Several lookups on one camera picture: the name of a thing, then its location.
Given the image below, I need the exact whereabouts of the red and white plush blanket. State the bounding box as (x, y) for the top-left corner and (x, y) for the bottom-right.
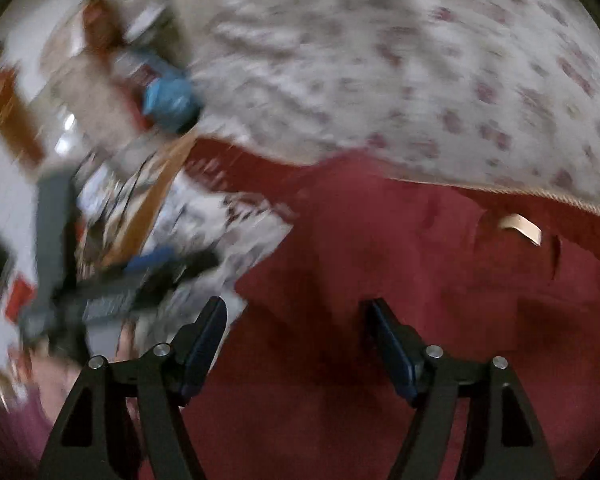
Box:
(78, 148), (291, 348)

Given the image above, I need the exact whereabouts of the dark red sweatshirt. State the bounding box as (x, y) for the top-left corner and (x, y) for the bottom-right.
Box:
(183, 153), (600, 479)

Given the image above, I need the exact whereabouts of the blue plastic bag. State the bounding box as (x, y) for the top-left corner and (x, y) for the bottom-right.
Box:
(142, 78), (204, 134)

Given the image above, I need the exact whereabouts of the floral white duvet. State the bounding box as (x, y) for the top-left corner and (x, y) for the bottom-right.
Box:
(193, 0), (600, 210)

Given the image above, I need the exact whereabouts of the orange brown blanket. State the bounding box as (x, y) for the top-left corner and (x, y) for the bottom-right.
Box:
(102, 129), (198, 266)

